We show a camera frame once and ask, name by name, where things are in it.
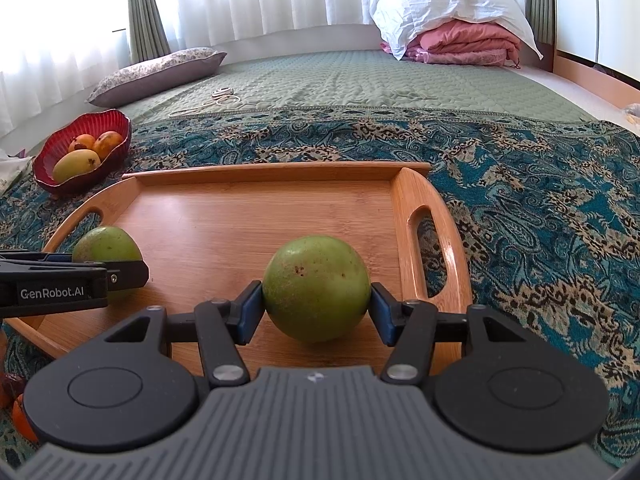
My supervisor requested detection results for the white and pink bedding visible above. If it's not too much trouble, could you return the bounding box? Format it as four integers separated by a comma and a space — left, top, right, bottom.
362, 0, 545, 61

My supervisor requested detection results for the floral pillow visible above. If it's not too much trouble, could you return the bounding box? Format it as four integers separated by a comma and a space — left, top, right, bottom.
87, 47, 228, 108

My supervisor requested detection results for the red scalloped bowl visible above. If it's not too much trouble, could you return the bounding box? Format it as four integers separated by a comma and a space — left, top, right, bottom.
32, 109, 132, 197

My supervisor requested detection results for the yellow mango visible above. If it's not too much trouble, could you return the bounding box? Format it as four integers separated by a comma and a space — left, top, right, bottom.
52, 149, 102, 184

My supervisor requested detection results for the white plastic bag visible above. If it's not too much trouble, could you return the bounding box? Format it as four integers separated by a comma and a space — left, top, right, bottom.
0, 150, 33, 196

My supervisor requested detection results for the green quilted bedspread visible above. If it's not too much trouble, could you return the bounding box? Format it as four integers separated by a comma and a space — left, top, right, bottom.
117, 49, 598, 123

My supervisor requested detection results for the large orange-red fruit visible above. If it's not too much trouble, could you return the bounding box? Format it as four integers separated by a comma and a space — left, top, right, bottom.
92, 131, 124, 161

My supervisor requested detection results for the large green round fruit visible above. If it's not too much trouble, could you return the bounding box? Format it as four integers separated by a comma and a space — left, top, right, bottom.
262, 235, 372, 345

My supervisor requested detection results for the small green round fruit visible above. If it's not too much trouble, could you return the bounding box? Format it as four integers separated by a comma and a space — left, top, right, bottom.
71, 226, 144, 303

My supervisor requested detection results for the orange tangerine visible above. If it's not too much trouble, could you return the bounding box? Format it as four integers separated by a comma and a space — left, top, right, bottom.
11, 394, 40, 443

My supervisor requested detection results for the wooden tray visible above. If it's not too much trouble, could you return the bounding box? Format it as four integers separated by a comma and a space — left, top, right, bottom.
7, 162, 473, 361

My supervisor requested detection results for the pink folded blanket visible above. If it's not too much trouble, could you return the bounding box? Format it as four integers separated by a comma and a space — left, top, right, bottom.
380, 20, 523, 68

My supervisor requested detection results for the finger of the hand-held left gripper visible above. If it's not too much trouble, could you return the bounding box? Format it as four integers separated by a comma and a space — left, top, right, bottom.
0, 249, 76, 264
102, 259, 150, 294

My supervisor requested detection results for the green curtain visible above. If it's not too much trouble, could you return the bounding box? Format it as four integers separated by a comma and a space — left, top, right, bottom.
125, 0, 173, 63
527, 0, 556, 46

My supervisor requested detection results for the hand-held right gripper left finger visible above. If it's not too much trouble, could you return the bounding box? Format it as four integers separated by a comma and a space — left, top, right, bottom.
102, 280, 264, 388

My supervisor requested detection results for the white wardrobe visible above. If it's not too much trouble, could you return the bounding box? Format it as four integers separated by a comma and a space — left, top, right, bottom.
552, 0, 640, 96

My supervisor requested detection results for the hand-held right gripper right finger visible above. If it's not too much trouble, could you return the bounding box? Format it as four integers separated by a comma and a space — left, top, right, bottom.
370, 281, 543, 387

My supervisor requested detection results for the white cable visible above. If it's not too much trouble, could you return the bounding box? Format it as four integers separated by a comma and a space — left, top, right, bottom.
170, 87, 241, 118

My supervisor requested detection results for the teal paisley blanket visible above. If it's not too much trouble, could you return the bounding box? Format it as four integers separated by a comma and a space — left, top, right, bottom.
0, 105, 640, 468

